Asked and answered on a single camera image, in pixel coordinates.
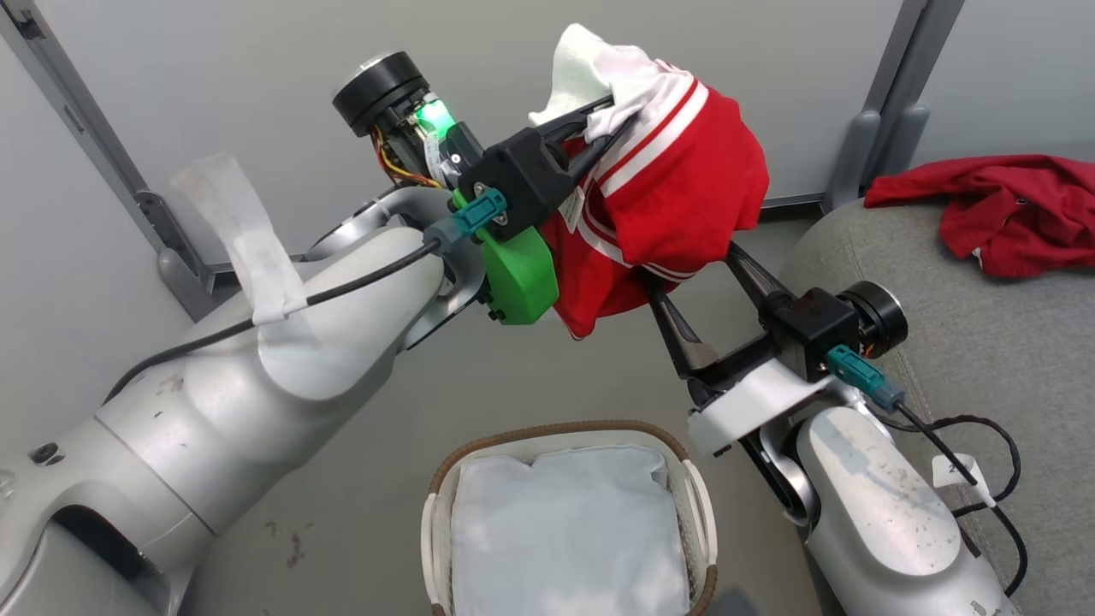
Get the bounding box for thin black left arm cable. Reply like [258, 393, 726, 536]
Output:
[103, 240, 446, 405]

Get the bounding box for red jersey with white stripes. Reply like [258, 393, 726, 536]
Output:
[529, 23, 769, 341]

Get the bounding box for red yellow wire bundle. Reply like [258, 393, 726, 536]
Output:
[372, 124, 441, 189]

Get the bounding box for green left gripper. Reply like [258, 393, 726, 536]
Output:
[477, 97, 641, 327]

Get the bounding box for light blue basket cloth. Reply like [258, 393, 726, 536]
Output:
[451, 445, 690, 616]

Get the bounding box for plain red shirt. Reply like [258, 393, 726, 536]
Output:
[864, 154, 1095, 279]

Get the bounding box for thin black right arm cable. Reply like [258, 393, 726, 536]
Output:
[873, 402, 1029, 597]

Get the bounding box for teal cable connector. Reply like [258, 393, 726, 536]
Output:
[826, 345, 906, 413]
[423, 190, 508, 255]

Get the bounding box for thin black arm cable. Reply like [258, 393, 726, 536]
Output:
[873, 402, 1029, 597]
[103, 240, 446, 405]

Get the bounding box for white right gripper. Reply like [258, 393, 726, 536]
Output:
[643, 246, 835, 454]

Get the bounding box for grey fabric sofa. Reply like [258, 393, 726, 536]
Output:
[778, 197, 1095, 616]

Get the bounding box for small white tape tag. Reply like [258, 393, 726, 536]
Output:
[931, 452, 997, 509]

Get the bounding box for long translucent white tape strip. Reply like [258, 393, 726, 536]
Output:
[169, 152, 309, 328]

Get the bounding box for small metal latch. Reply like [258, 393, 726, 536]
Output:
[135, 190, 185, 251]

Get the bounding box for white woven laundry basket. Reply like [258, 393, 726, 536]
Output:
[421, 419, 719, 616]

